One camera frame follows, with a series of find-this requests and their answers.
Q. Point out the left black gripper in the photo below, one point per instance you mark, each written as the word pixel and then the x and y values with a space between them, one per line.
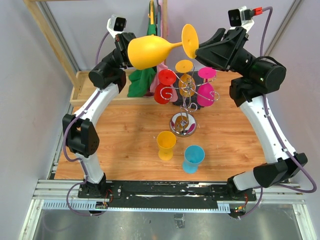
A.
pixel 122 41

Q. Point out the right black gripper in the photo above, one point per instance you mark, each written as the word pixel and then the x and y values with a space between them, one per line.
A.
pixel 218 53

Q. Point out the yellow wine glass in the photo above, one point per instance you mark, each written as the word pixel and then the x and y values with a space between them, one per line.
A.
pixel 151 50
pixel 186 83
pixel 166 141

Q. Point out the magenta plastic wine glass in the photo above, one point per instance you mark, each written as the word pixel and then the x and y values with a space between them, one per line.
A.
pixel 205 93

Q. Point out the red plastic wine glass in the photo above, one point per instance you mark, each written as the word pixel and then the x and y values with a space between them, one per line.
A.
pixel 163 87

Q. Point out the cyan plastic wine glass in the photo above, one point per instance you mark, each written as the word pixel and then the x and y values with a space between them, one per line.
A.
pixel 193 156

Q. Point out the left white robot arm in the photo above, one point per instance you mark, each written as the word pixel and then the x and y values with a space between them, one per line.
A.
pixel 80 138

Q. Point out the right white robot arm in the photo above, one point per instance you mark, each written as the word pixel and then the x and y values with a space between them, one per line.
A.
pixel 262 75

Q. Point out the chrome wine glass rack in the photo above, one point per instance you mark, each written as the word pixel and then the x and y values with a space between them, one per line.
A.
pixel 183 123

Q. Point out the yellow clothes hanger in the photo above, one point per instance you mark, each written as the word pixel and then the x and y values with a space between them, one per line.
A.
pixel 152 12

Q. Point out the grey clothes hanger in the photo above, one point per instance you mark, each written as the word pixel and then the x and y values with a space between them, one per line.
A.
pixel 158 18

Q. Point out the green hanging shirt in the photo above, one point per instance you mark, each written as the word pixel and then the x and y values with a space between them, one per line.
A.
pixel 141 79

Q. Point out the pink hanging shirt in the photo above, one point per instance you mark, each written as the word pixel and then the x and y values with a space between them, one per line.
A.
pixel 161 68

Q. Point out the dark grey folded cloth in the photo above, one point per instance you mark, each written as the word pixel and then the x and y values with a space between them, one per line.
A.
pixel 179 102

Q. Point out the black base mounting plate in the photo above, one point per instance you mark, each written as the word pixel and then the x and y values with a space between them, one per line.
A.
pixel 164 195

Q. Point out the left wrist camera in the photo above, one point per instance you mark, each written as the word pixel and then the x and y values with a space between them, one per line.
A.
pixel 116 25

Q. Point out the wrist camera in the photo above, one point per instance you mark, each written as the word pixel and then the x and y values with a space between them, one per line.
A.
pixel 241 17
pixel 116 25

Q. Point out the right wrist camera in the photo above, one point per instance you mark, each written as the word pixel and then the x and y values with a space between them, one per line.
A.
pixel 241 17

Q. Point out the wooden clothes rack frame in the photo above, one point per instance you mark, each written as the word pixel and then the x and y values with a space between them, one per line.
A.
pixel 82 87

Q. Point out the aluminium frame rail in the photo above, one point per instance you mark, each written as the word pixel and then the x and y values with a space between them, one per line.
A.
pixel 63 195

